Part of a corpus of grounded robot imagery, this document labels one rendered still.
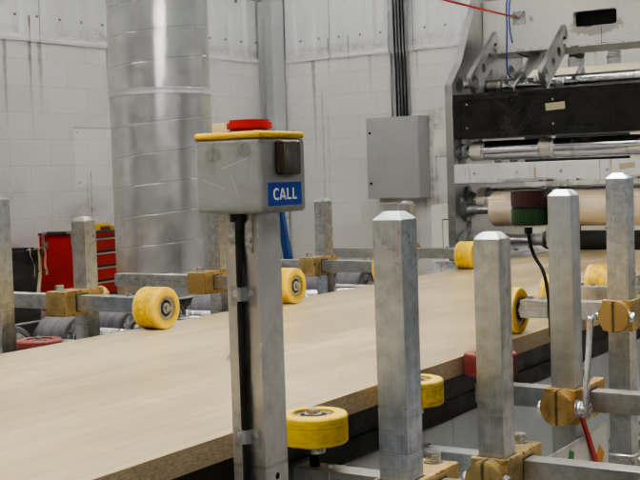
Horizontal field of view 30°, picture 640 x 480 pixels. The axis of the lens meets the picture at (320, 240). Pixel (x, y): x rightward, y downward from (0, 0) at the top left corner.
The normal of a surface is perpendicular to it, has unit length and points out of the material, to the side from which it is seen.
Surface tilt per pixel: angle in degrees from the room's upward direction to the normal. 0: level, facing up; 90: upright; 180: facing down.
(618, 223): 90
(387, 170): 90
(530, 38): 90
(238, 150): 90
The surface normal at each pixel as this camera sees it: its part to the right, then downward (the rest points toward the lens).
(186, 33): 0.69, 0.02
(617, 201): -0.53, 0.06
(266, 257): 0.85, 0.00
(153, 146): -0.03, 0.05
